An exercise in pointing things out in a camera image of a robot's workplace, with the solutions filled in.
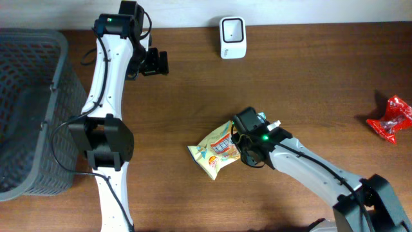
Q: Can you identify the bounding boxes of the grey plastic basket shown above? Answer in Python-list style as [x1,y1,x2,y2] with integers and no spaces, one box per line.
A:
[1,28,87,201]

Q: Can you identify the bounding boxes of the white barcode scanner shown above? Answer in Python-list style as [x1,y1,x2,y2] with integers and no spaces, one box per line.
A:
[219,17,247,59]

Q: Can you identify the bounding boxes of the red snack bag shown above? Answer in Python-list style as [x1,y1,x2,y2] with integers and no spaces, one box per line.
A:
[366,95,411,144]

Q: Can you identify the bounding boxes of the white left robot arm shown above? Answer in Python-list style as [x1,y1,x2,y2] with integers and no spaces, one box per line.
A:
[68,1,169,231]

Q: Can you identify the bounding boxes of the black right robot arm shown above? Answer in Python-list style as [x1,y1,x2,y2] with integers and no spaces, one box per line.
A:
[230,107,411,231]

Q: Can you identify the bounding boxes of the yellow snack bag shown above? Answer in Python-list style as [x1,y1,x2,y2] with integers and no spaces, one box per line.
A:
[187,121,240,180]

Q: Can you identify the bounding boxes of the teal tissue pack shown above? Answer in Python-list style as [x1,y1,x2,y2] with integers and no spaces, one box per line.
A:
[258,112,266,119]

